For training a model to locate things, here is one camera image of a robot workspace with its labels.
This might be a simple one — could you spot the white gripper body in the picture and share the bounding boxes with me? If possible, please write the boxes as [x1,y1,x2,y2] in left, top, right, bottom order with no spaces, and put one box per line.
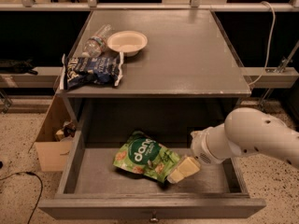
[191,127,222,165]

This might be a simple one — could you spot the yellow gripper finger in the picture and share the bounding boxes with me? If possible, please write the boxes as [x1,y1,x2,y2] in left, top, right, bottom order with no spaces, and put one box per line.
[178,157,201,177]
[167,169,184,184]

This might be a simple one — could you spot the green rice chip bag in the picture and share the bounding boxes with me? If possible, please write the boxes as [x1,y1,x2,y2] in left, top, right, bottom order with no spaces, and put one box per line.
[113,131,181,183]

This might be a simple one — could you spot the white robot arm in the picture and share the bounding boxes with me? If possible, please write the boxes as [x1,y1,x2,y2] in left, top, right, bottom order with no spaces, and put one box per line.
[167,107,299,184]

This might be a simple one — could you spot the metal drawer knob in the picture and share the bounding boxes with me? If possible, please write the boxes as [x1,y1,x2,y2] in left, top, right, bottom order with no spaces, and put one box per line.
[149,211,159,223]

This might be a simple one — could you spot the open grey drawer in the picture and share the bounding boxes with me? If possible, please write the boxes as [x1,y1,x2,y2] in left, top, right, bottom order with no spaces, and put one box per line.
[39,128,265,221]

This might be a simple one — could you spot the blue chip bag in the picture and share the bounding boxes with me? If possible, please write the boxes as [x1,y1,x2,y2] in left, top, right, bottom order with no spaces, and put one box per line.
[59,52,124,91]

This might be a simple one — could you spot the grey wooden cabinet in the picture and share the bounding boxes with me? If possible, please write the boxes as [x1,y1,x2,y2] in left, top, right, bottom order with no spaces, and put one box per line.
[57,9,251,141]

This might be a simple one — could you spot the items inside cardboard box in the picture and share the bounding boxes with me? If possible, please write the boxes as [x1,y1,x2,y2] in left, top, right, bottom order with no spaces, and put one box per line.
[55,121,76,141]

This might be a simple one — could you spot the cardboard box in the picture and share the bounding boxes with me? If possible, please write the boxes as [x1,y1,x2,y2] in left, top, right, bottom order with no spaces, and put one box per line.
[34,96,73,172]

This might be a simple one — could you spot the grey metal railing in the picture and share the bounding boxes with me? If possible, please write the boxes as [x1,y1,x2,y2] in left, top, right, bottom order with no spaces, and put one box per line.
[0,0,299,12]

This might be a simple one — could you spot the clear plastic water bottle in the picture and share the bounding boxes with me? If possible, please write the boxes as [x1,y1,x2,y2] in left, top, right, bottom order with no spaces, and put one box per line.
[82,24,113,57]

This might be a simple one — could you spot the black object on ledge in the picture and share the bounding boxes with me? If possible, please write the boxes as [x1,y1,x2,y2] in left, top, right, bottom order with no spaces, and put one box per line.
[0,59,38,75]

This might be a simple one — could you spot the white hanging cable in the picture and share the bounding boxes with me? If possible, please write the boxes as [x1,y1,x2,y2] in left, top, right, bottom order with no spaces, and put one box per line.
[247,0,277,87]

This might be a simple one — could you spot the black floor cable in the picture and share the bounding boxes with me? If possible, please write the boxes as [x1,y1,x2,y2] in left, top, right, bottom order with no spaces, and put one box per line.
[0,171,44,224]

